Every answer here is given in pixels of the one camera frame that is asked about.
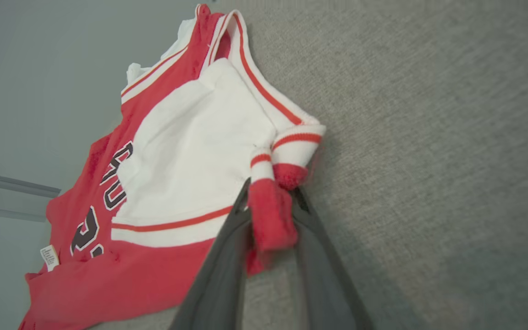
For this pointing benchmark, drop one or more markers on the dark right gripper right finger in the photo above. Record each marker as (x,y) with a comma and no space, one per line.
(328,293)

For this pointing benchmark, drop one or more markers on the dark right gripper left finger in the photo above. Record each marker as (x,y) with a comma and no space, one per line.
(218,293)

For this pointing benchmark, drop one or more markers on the grey wall base rail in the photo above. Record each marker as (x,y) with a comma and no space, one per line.
(16,185)

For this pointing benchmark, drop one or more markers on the red white basketball jersey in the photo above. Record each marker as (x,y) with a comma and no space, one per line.
(190,151)

